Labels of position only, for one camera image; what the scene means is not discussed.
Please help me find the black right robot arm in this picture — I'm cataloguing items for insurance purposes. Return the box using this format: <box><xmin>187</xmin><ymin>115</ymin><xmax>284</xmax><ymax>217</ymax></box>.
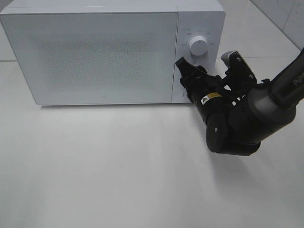
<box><xmin>176</xmin><ymin>51</ymin><xmax>304</xmax><ymax>156</ymax></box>

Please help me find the white microwave oven body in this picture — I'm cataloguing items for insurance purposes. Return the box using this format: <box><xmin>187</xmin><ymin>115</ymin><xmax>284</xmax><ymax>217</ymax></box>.
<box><xmin>0</xmin><ymin>0</ymin><xmax>226</xmax><ymax>104</ymax></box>

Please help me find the white microwave door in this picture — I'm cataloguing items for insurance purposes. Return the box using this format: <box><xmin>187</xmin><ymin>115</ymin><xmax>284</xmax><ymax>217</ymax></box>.
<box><xmin>1</xmin><ymin>13</ymin><xmax>178</xmax><ymax>105</ymax></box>

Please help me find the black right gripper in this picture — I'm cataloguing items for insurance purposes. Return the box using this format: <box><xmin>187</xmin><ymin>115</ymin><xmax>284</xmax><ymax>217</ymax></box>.
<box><xmin>175</xmin><ymin>57</ymin><xmax>242</xmax><ymax>128</ymax></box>

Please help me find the round white door button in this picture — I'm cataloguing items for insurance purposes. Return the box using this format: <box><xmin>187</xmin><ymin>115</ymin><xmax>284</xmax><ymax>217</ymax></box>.
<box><xmin>183</xmin><ymin>91</ymin><xmax>190</xmax><ymax>102</ymax></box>

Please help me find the upper white power knob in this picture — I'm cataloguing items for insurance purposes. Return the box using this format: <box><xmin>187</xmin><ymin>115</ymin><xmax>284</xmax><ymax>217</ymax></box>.
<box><xmin>189</xmin><ymin>34</ymin><xmax>209</xmax><ymax>56</ymax></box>

